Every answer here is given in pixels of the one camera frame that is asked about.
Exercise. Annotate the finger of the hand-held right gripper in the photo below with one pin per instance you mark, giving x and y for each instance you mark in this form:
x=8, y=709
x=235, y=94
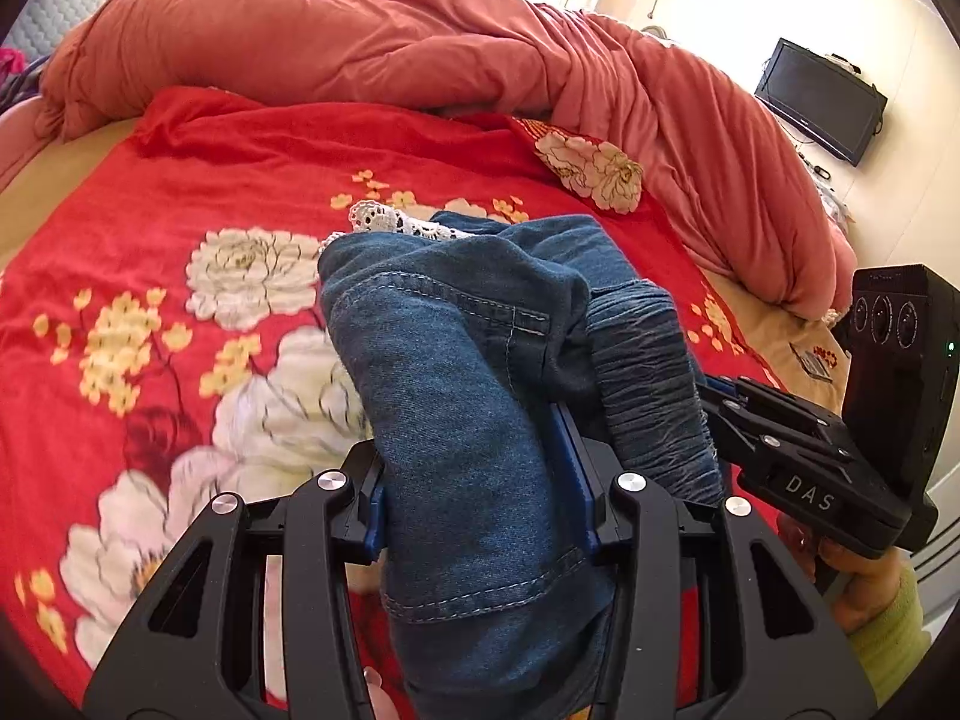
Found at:
x=780, y=399
x=750, y=427

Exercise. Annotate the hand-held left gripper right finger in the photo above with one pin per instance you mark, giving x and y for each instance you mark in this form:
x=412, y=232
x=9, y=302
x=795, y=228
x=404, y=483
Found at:
x=570, y=459

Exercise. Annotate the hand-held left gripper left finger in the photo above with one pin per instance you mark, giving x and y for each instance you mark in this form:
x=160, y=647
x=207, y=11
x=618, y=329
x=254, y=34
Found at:
x=375, y=521

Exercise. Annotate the blue denim pants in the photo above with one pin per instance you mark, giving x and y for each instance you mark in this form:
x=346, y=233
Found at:
x=450, y=390

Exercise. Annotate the person's right forearm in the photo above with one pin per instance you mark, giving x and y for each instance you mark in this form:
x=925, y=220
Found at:
x=892, y=637

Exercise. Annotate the person's left hand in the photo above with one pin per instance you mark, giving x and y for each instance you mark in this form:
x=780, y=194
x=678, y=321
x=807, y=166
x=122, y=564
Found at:
x=379, y=694

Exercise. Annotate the person's right hand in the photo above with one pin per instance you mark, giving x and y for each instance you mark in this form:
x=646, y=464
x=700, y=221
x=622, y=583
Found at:
x=862, y=585

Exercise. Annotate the red floral bed sheet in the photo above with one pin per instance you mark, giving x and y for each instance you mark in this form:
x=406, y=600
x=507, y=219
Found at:
x=225, y=165

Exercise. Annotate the salmon pink comforter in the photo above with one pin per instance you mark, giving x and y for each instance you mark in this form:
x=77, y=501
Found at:
x=375, y=37

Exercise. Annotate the pink and purple clothes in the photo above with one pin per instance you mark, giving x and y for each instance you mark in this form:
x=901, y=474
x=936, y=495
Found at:
x=16, y=75

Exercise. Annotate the black wall television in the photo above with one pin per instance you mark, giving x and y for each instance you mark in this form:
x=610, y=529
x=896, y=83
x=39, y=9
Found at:
x=821, y=101

